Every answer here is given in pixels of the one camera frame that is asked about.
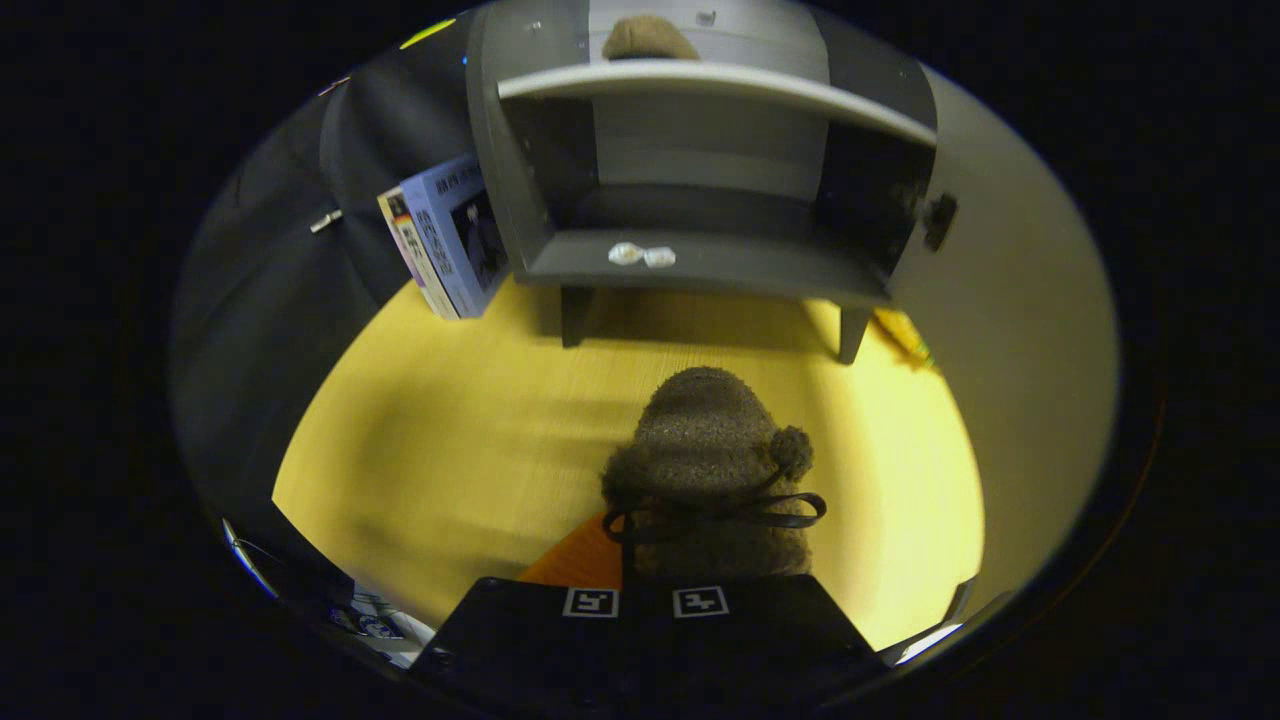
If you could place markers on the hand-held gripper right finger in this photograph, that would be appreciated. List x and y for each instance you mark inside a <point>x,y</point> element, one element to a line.
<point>750,640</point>

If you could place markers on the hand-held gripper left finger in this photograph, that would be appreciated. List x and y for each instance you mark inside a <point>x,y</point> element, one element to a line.
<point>540,640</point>

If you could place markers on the brown fuzzy shoe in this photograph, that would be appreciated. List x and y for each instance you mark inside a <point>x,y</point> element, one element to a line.
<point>648,38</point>
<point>705,440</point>

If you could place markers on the silver clip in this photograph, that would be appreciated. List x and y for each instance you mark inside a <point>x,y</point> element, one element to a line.
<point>326,220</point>

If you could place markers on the black backdrop cloth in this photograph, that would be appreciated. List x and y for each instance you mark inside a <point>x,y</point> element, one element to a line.
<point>260,350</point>

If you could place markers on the grey shoe cabinet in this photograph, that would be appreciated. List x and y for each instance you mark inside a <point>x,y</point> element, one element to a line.
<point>730,270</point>

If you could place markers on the blue book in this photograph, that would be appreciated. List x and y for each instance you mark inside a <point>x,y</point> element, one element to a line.
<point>445,230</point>

